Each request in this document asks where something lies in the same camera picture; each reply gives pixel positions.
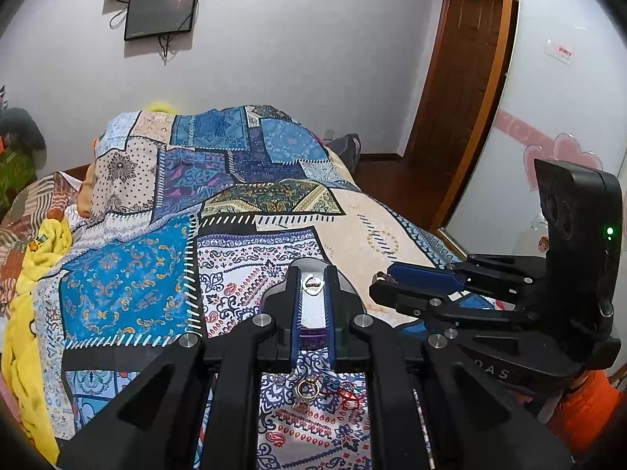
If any pink label sticker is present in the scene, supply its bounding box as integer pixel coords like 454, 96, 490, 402
545, 38, 573, 65

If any small black wall monitor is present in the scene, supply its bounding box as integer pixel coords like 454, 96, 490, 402
123, 0, 199, 41

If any white figure sticker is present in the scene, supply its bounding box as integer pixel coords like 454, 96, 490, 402
514, 214, 552, 256

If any orange striped blanket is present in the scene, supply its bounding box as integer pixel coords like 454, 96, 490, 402
0, 171, 82, 304

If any grey cloth bundle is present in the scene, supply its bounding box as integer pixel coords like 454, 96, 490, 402
0, 108, 48, 167

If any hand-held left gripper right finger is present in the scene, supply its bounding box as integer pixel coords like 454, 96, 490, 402
324, 265, 573, 470

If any blue patchwork blanket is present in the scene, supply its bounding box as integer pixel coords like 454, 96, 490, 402
46, 104, 475, 470

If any round grey jewelry box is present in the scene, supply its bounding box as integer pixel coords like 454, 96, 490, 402
262, 257, 366, 349

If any pink heart sticker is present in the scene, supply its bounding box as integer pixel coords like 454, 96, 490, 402
522, 132, 604, 193

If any brown wooden door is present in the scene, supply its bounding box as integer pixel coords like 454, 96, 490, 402
398, 0, 520, 232

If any person's right forearm orange sleeve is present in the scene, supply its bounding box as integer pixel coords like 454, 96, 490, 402
546, 369, 627, 457

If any white wardrobe sliding door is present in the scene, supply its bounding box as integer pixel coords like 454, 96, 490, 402
440, 0, 627, 275

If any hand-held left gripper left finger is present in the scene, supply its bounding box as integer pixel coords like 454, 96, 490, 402
58, 261, 303, 470

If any dark bag on floor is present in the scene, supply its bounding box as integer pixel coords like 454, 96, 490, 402
326, 133, 362, 173

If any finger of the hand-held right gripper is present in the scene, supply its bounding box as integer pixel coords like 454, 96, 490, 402
388, 253, 550, 300
369, 274, 520, 330

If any green cloth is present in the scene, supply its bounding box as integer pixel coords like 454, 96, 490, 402
0, 149, 38, 216

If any red string bracelet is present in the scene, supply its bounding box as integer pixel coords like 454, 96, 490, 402
325, 384, 366, 410

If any black hanging cable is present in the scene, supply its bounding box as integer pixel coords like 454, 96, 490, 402
159, 34, 180, 63

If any gold ring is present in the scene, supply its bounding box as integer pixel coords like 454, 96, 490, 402
295, 377, 322, 403

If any yellow fleece blanket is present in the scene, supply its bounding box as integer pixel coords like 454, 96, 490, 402
0, 217, 74, 466

